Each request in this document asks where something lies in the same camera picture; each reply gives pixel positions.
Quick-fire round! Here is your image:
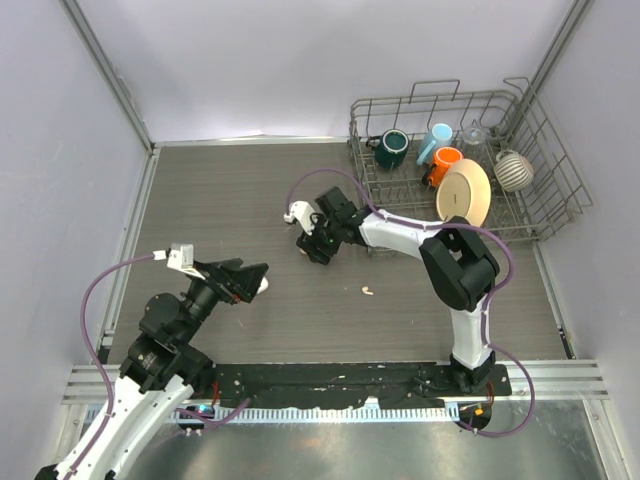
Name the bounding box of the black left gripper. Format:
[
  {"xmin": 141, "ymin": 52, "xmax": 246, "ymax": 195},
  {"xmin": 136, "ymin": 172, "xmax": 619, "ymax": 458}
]
[{"xmin": 177, "ymin": 258, "xmax": 267, "ymax": 344}]

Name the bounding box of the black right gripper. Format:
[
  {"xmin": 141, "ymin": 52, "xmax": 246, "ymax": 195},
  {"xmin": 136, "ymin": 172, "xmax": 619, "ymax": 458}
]
[{"xmin": 297, "ymin": 210, "xmax": 342, "ymax": 266}]

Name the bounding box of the white charging case gold trim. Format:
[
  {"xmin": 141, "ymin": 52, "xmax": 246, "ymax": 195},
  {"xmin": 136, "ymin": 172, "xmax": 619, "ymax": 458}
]
[{"xmin": 257, "ymin": 277, "xmax": 269, "ymax": 294}]

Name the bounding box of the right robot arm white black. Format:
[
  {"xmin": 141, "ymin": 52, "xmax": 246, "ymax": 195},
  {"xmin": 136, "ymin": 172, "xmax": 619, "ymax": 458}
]
[{"xmin": 283, "ymin": 187, "xmax": 500, "ymax": 395}]

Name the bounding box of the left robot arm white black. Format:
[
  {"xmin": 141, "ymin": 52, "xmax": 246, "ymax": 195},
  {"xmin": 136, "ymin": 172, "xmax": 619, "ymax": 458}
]
[{"xmin": 37, "ymin": 244, "xmax": 269, "ymax": 479}]

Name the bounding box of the dark green mug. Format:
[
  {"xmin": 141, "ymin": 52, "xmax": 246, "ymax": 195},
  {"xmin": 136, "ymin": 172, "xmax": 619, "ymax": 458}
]
[{"xmin": 365, "ymin": 129, "xmax": 409, "ymax": 170}]

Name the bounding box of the orange mug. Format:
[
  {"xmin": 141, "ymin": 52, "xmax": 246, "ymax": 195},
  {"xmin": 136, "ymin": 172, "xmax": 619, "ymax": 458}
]
[{"xmin": 421, "ymin": 147, "xmax": 464, "ymax": 188}]

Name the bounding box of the beige plate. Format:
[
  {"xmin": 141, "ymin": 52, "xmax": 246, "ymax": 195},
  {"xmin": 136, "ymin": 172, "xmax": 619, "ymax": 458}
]
[{"xmin": 436, "ymin": 159, "xmax": 492, "ymax": 227}]

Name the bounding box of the light blue mug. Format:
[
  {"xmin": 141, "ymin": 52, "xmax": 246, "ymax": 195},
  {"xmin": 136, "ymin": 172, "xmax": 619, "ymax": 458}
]
[{"xmin": 416, "ymin": 123, "xmax": 453, "ymax": 165}]

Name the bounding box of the clear glass cup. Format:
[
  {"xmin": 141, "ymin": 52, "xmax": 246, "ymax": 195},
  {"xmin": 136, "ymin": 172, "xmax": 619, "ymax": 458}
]
[{"xmin": 458, "ymin": 120, "xmax": 487, "ymax": 163}]

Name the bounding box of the grey striped mug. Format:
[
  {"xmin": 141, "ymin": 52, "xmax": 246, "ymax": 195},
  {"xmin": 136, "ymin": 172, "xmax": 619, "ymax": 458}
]
[{"xmin": 494, "ymin": 150, "xmax": 535, "ymax": 193}]

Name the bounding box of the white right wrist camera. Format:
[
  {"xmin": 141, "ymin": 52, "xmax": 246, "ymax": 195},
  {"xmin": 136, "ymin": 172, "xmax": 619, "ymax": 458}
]
[{"xmin": 283, "ymin": 201, "xmax": 316, "ymax": 236}]

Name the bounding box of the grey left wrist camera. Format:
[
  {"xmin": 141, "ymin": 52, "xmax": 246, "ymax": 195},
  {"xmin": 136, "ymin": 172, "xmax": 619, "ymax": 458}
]
[{"xmin": 166, "ymin": 243, "xmax": 205, "ymax": 279}]

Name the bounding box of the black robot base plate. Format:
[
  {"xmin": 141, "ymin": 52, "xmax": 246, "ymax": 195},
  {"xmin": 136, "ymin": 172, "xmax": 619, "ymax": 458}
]
[{"xmin": 182, "ymin": 362, "xmax": 512, "ymax": 410}]

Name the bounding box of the grey wire dish rack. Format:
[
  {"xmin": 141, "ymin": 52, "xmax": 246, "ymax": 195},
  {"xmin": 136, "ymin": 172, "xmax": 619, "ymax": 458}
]
[{"xmin": 348, "ymin": 77, "xmax": 593, "ymax": 243}]

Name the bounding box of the white cable duct strip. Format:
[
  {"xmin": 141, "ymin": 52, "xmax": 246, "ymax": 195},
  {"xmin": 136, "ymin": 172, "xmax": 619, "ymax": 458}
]
[{"xmin": 154, "ymin": 404, "xmax": 460, "ymax": 425}]

